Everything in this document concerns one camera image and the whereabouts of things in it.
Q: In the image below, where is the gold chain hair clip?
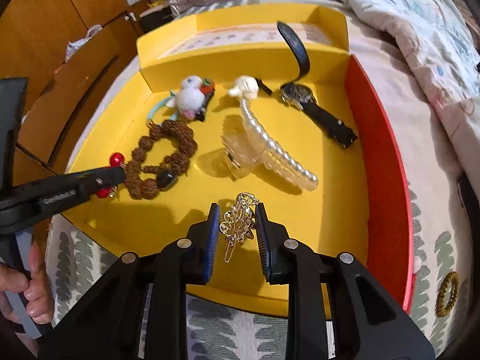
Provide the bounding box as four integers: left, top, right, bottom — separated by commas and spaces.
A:
219, 192, 260, 263

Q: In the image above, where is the red bead hair clip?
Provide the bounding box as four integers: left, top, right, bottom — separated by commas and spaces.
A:
95, 152, 125, 198

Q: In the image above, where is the brown spiral hair tie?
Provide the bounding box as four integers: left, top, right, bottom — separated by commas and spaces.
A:
434, 271, 461, 318

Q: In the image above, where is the person's left hand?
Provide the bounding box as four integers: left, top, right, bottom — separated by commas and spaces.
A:
0, 241, 55, 324

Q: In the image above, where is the pearl claw hair clip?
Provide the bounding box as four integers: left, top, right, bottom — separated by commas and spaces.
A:
221, 76, 318, 191

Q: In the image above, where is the teal hair band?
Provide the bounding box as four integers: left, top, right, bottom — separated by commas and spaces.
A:
146, 94, 175, 124

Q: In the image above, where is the white plush bunny hair clip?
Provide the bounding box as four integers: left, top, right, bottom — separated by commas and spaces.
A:
166, 76, 216, 122

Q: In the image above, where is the yellow cardboard tray box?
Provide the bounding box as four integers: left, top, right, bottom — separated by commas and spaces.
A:
65, 3, 413, 310

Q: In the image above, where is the white plastic bag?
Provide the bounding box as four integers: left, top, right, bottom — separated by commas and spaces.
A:
64, 24, 103, 63

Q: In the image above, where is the wooden wardrobe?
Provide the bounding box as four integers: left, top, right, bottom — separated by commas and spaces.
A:
1, 0, 138, 185

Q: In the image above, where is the black wrist watch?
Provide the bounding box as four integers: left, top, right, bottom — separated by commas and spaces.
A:
277, 21, 358, 149

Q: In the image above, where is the green leaf patterned bedspread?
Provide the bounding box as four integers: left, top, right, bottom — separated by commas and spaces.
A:
45, 0, 474, 360

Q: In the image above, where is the floral bed quilt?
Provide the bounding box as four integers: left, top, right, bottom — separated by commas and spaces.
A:
170, 0, 479, 180

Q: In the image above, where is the brown rudraksha bead bracelet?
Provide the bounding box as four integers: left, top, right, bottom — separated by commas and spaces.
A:
122, 118, 200, 201

